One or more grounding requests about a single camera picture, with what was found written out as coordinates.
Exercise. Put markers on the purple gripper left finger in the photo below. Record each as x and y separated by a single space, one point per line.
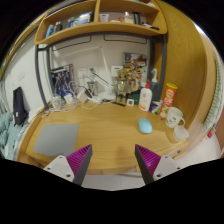
73 167

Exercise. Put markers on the grey mouse pad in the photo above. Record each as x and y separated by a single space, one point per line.
57 139

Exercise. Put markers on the white mug with face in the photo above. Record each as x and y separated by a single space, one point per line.
174 117

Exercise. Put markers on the wooden wall shelf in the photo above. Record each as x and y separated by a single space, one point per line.
93 16

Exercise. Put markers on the blue spray bottle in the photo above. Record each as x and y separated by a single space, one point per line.
154 84

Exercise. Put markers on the translucent plastic cup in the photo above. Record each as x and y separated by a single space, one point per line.
180 133

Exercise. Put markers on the red chips can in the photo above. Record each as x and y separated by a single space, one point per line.
168 99

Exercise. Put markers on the white power adapter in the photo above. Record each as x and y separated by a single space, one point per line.
82 96

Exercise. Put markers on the light blue computer mouse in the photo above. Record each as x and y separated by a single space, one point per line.
145 125

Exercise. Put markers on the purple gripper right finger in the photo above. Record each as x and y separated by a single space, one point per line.
152 166

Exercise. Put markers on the white lotion pump bottle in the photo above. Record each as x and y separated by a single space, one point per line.
145 97

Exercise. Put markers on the clear glass jar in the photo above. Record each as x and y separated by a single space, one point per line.
56 102

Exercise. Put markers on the groot figurine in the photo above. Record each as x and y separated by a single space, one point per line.
122 86

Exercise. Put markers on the white desk lamp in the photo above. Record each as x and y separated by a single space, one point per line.
105 85

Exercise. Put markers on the small white clock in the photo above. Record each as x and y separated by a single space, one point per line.
130 102

